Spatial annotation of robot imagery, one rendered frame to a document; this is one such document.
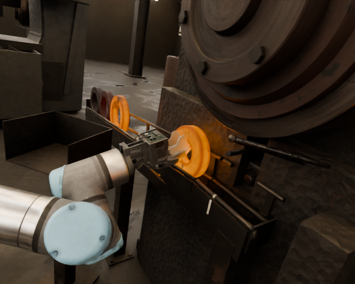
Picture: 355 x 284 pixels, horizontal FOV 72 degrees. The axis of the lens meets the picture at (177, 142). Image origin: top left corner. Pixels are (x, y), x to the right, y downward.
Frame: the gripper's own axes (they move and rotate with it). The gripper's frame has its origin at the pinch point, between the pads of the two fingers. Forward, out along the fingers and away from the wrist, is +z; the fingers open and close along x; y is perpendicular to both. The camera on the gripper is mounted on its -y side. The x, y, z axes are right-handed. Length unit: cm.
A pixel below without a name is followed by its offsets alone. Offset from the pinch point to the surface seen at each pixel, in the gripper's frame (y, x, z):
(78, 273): -67, 32, -42
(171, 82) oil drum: -60, 233, 126
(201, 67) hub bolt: 26.0, -14.8, -6.2
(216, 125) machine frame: 5.1, -2.7, 7.4
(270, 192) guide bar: -1.5, -25.5, 4.1
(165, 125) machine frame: -4.0, 23.5, 4.7
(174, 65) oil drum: -38, 232, 133
